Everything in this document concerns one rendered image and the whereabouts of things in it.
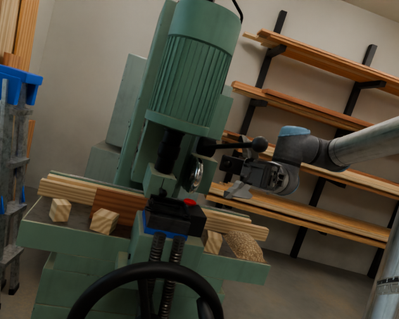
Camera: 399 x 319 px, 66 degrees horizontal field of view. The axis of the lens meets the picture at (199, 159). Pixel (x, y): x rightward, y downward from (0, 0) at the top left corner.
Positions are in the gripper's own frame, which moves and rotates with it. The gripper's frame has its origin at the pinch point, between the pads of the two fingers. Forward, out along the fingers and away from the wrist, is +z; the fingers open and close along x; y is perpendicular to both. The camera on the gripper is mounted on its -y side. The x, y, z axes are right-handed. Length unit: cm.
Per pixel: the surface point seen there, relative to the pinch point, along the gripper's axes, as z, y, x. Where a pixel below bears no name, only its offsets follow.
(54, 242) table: 23.6, -23.5, 25.9
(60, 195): 16.5, -36.5, 18.9
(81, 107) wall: -114, -239, -20
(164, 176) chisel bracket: 1.8, -16.8, 7.2
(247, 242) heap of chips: -13.9, 3.9, 18.4
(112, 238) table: 15.0, -15.6, 22.7
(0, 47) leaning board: -18, -194, -37
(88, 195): 11.6, -32.1, 17.2
